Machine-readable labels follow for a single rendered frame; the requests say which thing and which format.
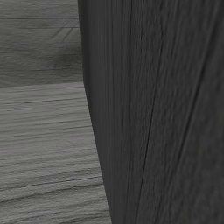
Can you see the dark grey wooden cabinet door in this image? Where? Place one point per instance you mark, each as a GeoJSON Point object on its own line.
{"type": "Point", "coordinates": [157, 110]}

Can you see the grey wooden cabinet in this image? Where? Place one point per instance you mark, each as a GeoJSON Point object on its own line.
{"type": "Point", "coordinates": [40, 125]}

